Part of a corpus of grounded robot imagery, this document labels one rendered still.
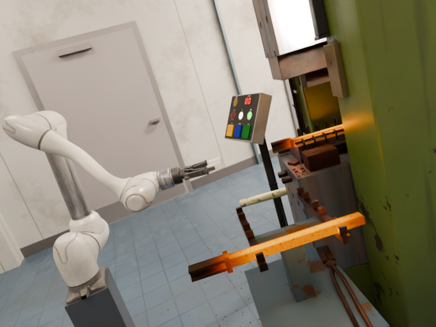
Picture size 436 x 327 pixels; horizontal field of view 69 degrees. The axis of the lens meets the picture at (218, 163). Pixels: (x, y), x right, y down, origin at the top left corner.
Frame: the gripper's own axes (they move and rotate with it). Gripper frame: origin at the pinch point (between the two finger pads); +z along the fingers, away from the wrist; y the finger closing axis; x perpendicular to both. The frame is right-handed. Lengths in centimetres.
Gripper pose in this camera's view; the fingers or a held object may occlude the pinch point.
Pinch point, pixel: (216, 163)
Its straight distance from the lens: 141.9
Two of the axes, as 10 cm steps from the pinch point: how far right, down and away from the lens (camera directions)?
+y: 0.3, 2.7, -9.6
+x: -2.9, -9.2, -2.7
